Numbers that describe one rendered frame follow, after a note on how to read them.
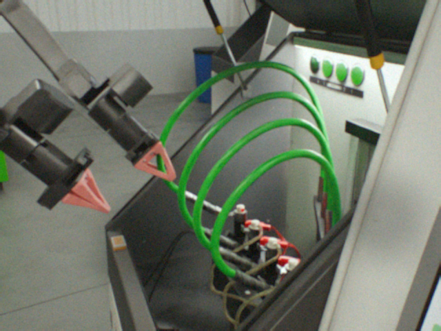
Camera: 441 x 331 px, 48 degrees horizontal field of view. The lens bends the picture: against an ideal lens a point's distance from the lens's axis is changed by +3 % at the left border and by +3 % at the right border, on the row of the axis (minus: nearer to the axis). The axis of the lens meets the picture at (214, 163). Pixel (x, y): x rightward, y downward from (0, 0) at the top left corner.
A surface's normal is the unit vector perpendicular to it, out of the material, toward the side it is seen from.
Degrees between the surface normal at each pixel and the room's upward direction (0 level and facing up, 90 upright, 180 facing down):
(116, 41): 90
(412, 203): 76
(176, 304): 0
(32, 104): 106
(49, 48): 49
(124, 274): 0
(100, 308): 0
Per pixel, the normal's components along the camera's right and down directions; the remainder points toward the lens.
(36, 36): -0.27, -0.39
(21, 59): 0.48, 0.29
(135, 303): 0.00, -0.94
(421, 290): -0.92, -0.12
